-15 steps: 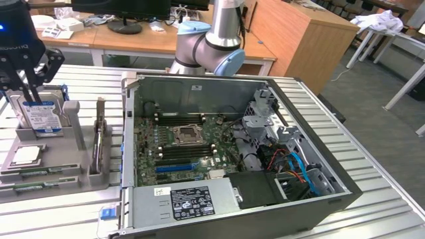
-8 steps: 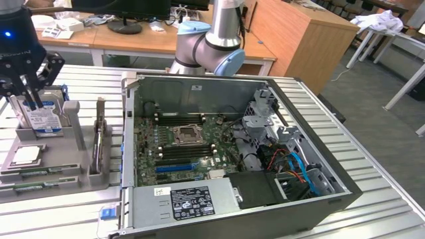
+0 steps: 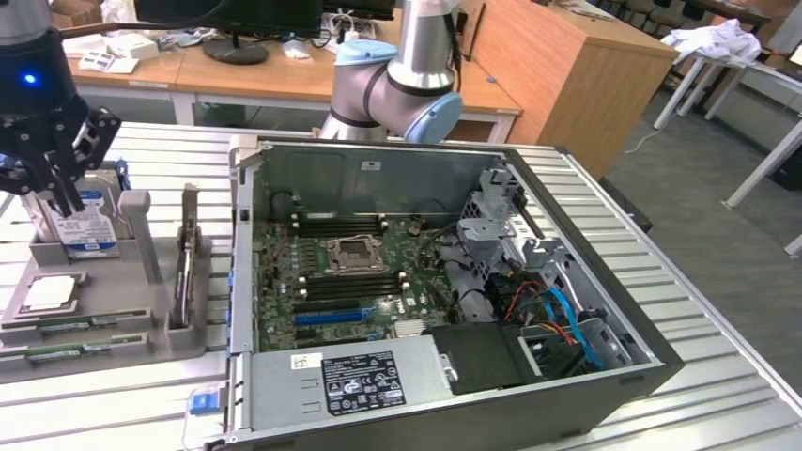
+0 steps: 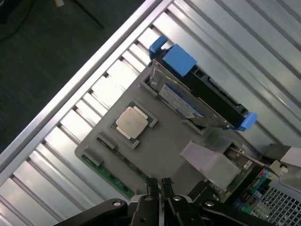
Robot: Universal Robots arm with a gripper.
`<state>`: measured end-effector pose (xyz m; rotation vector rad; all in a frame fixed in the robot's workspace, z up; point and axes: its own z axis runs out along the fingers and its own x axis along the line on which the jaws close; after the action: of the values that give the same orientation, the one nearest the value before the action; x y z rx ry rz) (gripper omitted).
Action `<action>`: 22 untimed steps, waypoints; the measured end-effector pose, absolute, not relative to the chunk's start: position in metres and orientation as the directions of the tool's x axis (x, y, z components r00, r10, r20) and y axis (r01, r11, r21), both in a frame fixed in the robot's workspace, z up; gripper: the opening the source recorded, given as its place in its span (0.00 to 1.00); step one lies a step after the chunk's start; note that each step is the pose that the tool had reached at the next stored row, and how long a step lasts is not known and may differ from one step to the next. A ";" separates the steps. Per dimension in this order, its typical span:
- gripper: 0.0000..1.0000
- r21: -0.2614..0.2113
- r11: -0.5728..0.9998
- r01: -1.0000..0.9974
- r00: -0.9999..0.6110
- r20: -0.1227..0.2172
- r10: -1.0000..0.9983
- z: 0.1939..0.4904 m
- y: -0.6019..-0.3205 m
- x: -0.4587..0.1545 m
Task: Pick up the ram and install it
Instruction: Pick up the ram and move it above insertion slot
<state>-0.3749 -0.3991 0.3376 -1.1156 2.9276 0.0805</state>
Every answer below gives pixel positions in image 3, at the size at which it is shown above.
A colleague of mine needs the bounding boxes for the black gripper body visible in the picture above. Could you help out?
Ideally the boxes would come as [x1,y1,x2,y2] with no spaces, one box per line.
[0,27,90,152]

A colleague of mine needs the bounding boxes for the green RAM stick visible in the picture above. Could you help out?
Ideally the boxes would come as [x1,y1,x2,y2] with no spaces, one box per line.
[22,341,121,364]
[37,315,118,334]

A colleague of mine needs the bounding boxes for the black RAM slot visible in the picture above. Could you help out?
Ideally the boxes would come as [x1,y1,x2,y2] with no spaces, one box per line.
[303,291,411,303]
[301,286,408,296]
[297,228,388,239]
[299,272,403,283]
[297,223,387,232]
[300,279,405,289]
[296,217,385,226]
[295,211,384,221]

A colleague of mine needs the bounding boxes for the white paper sheets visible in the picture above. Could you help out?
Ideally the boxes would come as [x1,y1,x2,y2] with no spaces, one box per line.
[76,50,140,75]

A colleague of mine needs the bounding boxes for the brown cardboard box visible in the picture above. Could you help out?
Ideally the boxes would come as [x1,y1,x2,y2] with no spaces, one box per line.
[48,0,106,30]

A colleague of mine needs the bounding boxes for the hard disk with blue label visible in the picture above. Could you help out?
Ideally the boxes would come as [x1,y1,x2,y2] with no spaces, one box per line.
[20,160,133,260]

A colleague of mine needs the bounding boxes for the white cardboard box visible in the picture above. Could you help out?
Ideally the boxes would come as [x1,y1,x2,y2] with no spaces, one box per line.
[101,34,158,61]

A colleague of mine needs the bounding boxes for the silver CPU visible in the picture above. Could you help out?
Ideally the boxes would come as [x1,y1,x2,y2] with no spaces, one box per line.
[16,275,88,315]

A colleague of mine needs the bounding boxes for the wooden desk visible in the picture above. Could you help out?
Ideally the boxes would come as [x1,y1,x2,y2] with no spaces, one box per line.
[64,21,524,145]

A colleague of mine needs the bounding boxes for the grey parts rack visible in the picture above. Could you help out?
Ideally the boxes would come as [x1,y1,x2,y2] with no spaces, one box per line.
[0,187,232,373]

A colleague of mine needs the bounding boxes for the graphics card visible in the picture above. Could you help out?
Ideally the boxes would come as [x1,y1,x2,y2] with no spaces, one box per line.
[164,181,213,331]

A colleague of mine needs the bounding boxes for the large black computer monitor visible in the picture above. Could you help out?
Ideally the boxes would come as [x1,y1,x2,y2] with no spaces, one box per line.
[133,0,325,66]

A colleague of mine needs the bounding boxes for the green motherboard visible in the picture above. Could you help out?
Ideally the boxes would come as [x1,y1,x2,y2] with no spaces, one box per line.
[252,211,465,354]

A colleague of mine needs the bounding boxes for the CPU socket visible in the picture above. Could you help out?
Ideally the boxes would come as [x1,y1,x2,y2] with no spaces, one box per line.
[320,231,384,276]

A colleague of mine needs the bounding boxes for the black expansion slot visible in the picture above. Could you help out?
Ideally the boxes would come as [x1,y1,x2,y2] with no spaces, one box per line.
[293,298,364,314]

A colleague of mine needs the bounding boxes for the blue expansion slot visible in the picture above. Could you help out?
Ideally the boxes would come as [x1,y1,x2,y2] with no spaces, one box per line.
[293,306,379,327]

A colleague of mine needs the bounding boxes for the silver power supply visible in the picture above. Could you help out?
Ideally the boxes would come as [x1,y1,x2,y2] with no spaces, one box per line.
[245,334,453,432]

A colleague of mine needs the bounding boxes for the small grey metal disk bay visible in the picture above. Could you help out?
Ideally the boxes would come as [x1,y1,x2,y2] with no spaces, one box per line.
[455,159,544,283]

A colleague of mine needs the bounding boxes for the wooden cabinet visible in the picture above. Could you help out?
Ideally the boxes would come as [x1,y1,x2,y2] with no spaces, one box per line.
[461,0,683,180]

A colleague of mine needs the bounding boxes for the black plastic fan shroud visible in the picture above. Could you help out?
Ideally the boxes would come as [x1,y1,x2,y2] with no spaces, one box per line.
[429,320,547,397]

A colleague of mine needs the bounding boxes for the large grey metal disk bay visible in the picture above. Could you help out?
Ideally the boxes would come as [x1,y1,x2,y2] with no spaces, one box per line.
[512,236,660,378]

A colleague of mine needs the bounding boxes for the black open PC case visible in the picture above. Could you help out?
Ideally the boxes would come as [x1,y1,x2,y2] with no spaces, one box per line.
[221,134,686,451]

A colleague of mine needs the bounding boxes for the crumpled white cloth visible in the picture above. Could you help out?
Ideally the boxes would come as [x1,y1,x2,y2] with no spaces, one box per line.
[659,22,764,70]

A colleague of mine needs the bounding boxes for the white metal table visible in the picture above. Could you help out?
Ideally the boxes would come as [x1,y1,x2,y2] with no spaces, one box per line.
[650,44,802,209]

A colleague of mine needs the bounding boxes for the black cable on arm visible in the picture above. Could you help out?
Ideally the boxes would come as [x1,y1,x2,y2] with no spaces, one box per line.
[444,11,465,95]

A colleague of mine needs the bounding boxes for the black wire bundle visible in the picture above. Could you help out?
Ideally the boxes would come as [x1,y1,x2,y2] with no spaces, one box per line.
[416,219,496,330]

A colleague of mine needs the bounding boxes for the red wire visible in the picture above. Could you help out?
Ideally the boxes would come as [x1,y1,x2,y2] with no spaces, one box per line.
[517,280,576,347]

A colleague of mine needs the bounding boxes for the blue flat wire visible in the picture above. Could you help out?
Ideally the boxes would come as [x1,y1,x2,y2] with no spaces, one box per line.
[545,285,607,373]

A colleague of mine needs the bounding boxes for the white floor cable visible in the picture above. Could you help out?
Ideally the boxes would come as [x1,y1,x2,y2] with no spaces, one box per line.
[624,125,660,155]

